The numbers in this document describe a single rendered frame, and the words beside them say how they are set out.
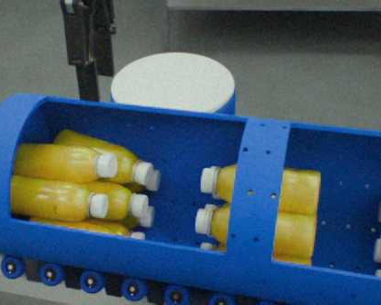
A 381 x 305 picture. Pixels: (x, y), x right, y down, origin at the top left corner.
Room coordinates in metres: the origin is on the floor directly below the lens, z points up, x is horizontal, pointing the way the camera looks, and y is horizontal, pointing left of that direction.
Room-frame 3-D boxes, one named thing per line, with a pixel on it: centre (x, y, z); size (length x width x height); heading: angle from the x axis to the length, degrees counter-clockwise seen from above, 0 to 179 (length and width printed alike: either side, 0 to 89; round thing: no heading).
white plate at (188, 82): (1.21, -0.06, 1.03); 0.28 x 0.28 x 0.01
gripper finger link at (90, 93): (0.78, 0.08, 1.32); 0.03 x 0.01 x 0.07; 72
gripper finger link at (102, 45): (0.84, 0.06, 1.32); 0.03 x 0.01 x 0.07; 72
